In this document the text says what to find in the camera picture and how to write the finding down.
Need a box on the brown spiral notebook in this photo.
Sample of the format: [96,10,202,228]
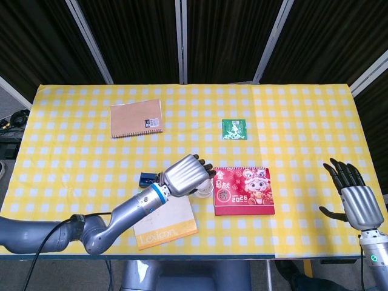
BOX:
[109,98,166,139]

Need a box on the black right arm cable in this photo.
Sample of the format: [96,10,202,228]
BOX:
[358,233,365,266]

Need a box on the grey robot torso base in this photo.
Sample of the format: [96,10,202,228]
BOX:
[120,259,252,291]

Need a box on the thin black hanging cable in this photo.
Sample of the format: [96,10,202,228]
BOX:
[104,259,113,291]

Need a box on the black flat box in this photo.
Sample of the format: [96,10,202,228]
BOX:
[0,141,19,159]

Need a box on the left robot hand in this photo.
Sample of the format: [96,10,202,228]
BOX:
[157,153,217,198]

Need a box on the yellow checkered tablecloth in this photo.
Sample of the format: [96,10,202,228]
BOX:
[0,84,388,258]

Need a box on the silver partition frame post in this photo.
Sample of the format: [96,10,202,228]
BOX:
[0,75,33,110]
[175,0,189,85]
[350,48,388,97]
[65,0,115,85]
[252,0,295,84]

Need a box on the dark blue long box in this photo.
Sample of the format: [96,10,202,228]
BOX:
[139,172,161,187]

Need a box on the bundle of black cables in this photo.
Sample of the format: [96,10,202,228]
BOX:
[0,109,31,132]

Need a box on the white yellow Lexicon book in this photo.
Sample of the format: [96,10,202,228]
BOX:
[133,196,199,251]

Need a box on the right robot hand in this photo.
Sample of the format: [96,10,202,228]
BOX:
[318,158,384,232]

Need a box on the red 2026 desk calendar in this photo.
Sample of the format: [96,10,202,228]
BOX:
[212,166,276,216]

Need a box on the green printed packet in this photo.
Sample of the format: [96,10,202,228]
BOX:
[221,118,249,141]

